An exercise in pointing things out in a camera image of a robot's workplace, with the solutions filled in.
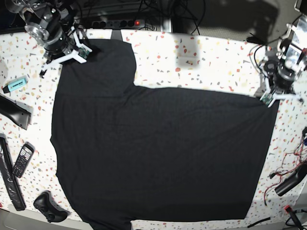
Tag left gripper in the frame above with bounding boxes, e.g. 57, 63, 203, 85
262, 77, 304, 107

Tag red handled tool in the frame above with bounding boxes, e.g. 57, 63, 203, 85
284, 206, 306, 230

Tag black T-shirt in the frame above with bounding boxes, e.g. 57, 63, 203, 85
51, 39, 279, 230

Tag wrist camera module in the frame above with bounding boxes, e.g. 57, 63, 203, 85
260, 93, 273, 107
78, 47, 92, 60

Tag terrazzo pattern table cloth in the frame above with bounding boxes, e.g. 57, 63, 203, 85
0, 30, 307, 230

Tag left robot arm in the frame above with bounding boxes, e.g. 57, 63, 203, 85
257, 15, 307, 107

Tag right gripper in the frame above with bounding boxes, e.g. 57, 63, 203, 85
39, 26, 93, 78

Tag teal highlighter marker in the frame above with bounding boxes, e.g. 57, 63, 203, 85
2, 77, 27, 93

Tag black power strip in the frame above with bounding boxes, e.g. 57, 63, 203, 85
91, 19, 145, 30

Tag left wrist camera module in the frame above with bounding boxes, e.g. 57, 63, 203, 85
260, 93, 273, 107

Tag black cylinder tool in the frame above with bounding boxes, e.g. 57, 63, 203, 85
275, 164, 307, 196

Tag red and black wires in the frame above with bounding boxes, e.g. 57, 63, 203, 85
263, 136, 307, 207

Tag black game controller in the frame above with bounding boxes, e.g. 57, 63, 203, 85
33, 191, 68, 223

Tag long black bar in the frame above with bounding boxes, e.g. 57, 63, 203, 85
0, 134, 26, 211

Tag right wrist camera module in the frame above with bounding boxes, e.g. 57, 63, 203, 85
78, 47, 92, 60

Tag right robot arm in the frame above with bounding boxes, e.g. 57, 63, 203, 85
4, 0, 92, 78

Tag black handheld scanner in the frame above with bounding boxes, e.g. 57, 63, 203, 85
0, 96, 31, 130

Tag black cable strip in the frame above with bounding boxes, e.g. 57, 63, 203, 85
247, 217, 271, 228

